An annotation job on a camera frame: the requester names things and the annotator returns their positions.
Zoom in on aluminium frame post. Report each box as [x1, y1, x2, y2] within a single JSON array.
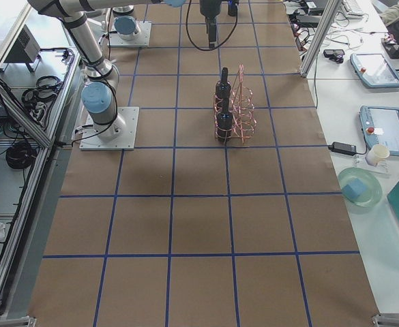
[[299, 0, 342, 78]]

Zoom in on blue teach pendant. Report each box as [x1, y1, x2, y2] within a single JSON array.
[[350, 53, 399, 89], [359, 106, 399, 157]]

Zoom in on white paper cup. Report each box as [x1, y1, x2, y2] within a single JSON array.
[[365, 144, 390, 166]]

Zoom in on blue teach pendant near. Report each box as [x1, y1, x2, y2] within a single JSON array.
[[359, 106, 399, 157]]

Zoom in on dark wine bottle in basket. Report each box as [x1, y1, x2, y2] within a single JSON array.
[[216, 98, 233, 142]]

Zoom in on blue foam block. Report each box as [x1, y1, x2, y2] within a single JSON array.
[[342, 178, 368, 200]]

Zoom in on black power adapter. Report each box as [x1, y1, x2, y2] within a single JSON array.
[[328, 142, 357, 156]]

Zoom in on copper wire wine basket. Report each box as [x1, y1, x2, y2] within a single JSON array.
[[213, 64, 257, 143]]

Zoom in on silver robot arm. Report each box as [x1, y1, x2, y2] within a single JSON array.
[[108, 5, 152, 48], [29, 1, 149, 145]]

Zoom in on blue teach pendant far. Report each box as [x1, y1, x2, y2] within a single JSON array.
[[350, 53, 399, 89]]

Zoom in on dark wine bottle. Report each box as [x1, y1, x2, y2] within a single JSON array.
[[216, 98, 233, 142], [227, 0, 238, 17]]

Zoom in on coiled black cables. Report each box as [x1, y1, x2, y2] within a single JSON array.
[[5, 141, 38, 170]]

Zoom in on green glass plate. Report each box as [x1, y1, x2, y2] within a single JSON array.
[[338, 168, 383, 207]]

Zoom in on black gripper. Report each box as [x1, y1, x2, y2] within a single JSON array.
[[199, 0, 222, 48]]

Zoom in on grey control box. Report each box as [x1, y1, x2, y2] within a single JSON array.
[[0, 25, 41, 73]]

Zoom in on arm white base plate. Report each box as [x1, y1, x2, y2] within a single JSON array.
[[109, 17, 151, 48], [79, 107, 140, 151]]

